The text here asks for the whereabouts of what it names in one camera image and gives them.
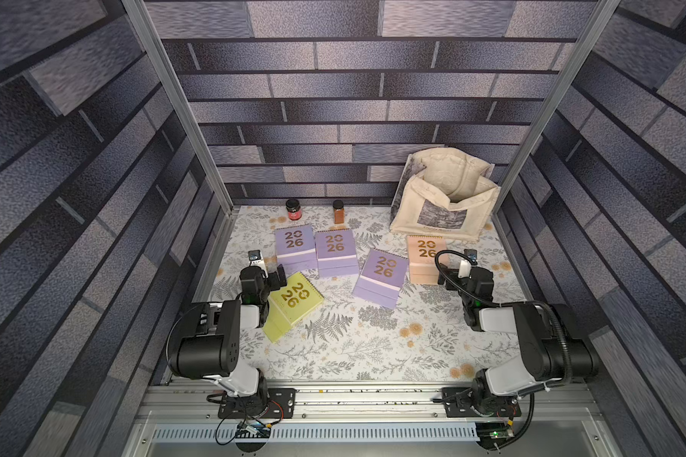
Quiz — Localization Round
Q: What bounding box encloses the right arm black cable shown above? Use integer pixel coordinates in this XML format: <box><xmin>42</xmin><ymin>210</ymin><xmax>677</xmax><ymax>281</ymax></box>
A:
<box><xmin>433</xmin><ymin>248</ymin><xmax>574</xmax><ymax>452</ymax></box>

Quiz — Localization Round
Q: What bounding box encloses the red-labelled dark jar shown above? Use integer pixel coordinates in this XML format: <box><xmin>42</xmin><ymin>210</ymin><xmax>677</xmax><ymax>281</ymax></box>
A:
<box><xmin>285</xmin><ymin>198</ymin><xmax>302</xmax><ymax>221</ymax></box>

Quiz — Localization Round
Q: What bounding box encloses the aluminium mounting rail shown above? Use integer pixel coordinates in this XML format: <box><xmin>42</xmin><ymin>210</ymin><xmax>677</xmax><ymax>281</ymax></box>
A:
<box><xmin>135</xmin><ymin>380</ymin><xmax>603</xmax><ymax>424</ymax></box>

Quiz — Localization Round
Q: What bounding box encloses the right circuit board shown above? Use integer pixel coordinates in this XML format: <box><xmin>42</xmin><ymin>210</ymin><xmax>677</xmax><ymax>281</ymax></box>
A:
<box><xmin>476</xmin><ymin>422</ymin><xmax>515</xmax><ymax>451</ymax></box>

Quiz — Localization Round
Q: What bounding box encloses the left circuit board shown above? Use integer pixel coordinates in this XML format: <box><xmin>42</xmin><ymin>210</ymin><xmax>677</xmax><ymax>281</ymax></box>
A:
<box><xmin>234</xmin><ymin>422</ymin><xmax>272</xmax><ymax>440</ymax></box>

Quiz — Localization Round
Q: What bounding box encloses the beige canvas tote bag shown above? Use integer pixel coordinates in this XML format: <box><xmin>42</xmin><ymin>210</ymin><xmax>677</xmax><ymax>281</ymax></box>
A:
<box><xmin>390</xmin><ymin>148</ymin><xmax>500</xmax><ymax>242</ymax></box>

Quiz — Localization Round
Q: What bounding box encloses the aluminium frame post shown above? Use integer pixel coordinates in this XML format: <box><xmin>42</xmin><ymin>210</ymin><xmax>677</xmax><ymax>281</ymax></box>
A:
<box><xmin>122</xmin><ymin>0</ymin><xmax>234</xmax><ymax>216</ymax></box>
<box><xmin>492</xmin><ymin>0</ymin><xmax>620</xmax><ymax>216</ymax></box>

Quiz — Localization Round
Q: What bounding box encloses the green 2026 desk calendar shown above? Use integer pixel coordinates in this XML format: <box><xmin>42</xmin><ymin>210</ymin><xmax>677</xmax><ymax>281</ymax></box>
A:
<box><xmin>263</xmin><ymin>272</ymin><xmax>324</xmax><ymax>343</ymax></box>

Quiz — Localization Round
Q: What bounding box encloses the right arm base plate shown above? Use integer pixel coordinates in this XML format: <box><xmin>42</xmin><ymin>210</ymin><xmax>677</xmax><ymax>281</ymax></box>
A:
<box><xmin>441</xmin><ymin>388</ymin><xmax>521</xmax><ymax>419</ymax></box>

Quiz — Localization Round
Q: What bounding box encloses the peach 2026 desk calendar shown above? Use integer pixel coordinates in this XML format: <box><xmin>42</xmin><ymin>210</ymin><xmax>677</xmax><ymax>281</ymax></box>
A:
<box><xmin>407</xmin><ymin>235</ymin><xmax>447</xmax><ymax>286</ymax></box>

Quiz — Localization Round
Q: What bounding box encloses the amber spice jar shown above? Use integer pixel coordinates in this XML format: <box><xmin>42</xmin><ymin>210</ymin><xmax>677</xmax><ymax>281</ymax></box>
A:
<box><xmin>333</xmin><ymin>199</ymin><xmax>345</xmax><ymax>225</ymax></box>

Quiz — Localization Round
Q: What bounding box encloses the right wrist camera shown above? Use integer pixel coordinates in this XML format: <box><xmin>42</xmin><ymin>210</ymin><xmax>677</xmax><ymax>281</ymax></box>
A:
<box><xmin>458</xmin><ymin>249</ymin><xmax>478</xmax><ymax>278</ymax></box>

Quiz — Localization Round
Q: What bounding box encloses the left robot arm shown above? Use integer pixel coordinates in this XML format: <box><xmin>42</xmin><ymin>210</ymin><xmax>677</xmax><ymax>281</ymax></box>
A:
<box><xmin>166</xmin><ymin>265</ymin><xmax>287</xmax><ymax>406</ymax></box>

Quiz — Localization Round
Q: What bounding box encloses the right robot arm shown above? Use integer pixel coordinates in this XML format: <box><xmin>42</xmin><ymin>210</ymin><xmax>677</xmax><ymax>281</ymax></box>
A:
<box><xmin>454</xmin><ymin>267</ymin><xmax>599</xmax><ymax>412</ymax></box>

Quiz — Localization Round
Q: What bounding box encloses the perforated metal grille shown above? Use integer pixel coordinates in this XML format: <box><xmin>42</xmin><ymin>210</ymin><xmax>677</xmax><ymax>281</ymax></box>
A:
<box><xmin>152</xmin><ymin>423</ymin><xmax>480</xmax><ymax>444</ymax></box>

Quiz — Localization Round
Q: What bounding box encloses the circuit board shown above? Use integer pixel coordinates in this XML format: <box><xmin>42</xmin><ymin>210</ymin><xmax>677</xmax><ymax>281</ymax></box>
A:
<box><xmin>476</xmin><ymin>422</ymin><xmax>515</xmax><ymax>451</ymax></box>
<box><xmin>234</xmin><ymin>422</ymin><xmax>272</xmax><ymax>440</ymax></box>

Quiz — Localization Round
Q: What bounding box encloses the right aluminium frame post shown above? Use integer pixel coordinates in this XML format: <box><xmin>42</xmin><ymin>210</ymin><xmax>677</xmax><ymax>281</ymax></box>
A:
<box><xmin>492</xmin><ymin>0</ymin><xmax>620</xmax><ymax>216</ymax></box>

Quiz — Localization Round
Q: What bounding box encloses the left aluminium frame post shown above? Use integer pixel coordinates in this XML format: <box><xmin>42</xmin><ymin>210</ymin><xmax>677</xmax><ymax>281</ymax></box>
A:
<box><xmin>122</xmin><ymin>0</ymin><xmax>234</xmax><ymax>216</ymax></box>

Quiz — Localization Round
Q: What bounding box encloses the purple calendar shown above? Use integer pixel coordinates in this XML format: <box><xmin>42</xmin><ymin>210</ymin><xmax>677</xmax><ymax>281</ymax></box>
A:
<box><xmin>316</xmin><ymin>228</ymin><xmax>360</xmax><ymax>278</ymax></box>
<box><xmin>274</xmin><ymin>225</ymin><xmax>318</xmax><ymax>276</ymax></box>
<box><xmin>352</xmin><ymin>249</ymin><xmax>408</xmax><ymax>310</ymax></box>

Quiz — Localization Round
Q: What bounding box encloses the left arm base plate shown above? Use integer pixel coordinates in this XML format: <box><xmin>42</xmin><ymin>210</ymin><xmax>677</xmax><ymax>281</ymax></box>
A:
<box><xmin>217</xmin><ymin>388</ymin><xmax>297</xmax><ymax>420</ymax></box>

